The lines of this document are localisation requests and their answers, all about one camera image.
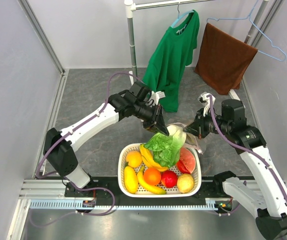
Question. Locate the red apple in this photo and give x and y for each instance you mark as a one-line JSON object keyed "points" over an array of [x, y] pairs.
{"points": [[169, 179]]}

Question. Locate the green t-shirt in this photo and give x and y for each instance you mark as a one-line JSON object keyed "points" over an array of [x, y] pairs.
{"points": [[167, 64]]}

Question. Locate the yellow banana bunch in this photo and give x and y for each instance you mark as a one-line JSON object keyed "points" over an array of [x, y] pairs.
{"points": [[147, 155]]}

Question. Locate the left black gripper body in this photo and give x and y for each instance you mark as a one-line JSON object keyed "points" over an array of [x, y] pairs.
{"points": [[147, 114]]}

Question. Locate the yellow mango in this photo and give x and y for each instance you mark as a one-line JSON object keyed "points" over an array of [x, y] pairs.
{"points": [[130, 180]]}

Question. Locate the single yellow banana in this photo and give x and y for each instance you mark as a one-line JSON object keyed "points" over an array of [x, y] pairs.
{"points": [[150, 188]]}

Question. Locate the teal clothes hanger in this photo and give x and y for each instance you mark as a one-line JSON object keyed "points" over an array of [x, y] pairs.
{"points": [[181, 17]]}

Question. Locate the blue wire hanger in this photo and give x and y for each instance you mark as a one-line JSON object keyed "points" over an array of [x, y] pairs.
{"points": [[253, 24]]}

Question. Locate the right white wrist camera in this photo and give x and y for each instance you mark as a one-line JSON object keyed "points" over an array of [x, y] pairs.
{"points": [[205, 99]]}

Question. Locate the orange fruit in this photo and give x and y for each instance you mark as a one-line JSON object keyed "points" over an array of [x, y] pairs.
{"points": [[152, 176]]}

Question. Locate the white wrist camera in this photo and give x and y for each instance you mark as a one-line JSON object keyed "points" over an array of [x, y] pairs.
{"points": [[205, 99], [155, 97]]}

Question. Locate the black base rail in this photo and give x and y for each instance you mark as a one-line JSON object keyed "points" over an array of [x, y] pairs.
{"points": [[208, 190]]}

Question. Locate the white clothes rack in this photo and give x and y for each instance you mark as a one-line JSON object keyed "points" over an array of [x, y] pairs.
{"points": [[131, 7]]}

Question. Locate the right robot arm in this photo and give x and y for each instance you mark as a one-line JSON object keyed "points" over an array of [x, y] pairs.
{"points": [[268, 209]]}

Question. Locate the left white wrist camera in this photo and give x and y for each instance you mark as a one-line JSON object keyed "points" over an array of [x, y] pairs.
{"points": [[155, 97]]}

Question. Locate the clear dotted zip bag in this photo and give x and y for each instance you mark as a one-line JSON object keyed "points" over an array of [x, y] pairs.
{"points": [[191, 140]]}

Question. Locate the watermelon slice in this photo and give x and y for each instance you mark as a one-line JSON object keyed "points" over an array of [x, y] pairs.
{"points": [[187, 162]]}

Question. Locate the brown towel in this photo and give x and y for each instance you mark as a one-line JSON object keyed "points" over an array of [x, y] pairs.
{"points": [[223, 60]]}

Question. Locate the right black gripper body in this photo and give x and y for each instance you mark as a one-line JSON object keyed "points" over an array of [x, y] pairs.
{"points": [[206, 124]]}

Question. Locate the yellow peach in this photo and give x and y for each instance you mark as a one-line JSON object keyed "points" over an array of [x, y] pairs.
{"points": [[134, 159]]}

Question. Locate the white slotted cable duct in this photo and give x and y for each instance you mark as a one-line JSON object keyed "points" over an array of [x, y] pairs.
{"points": [[70, 204]]}

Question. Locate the green plastic cabbage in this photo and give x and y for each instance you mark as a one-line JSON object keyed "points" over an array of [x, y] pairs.
{"points": [[166, 149]]}

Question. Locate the white perforated basket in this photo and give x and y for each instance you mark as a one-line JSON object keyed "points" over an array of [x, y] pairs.
{"points": [[141, 191]]}

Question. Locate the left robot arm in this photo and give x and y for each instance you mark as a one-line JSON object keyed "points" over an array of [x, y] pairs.
{"points": [[61, 145]]}

